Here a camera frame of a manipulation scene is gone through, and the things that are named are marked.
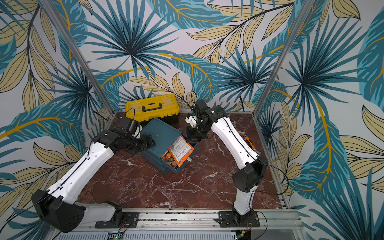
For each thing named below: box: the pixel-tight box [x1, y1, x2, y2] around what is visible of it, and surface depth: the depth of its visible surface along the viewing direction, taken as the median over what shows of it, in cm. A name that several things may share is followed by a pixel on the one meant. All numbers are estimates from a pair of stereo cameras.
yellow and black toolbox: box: [125, 94, 180, 124], surface depth 102 cm
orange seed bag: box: [168, 135, 195, 167], surface depth 75 cm
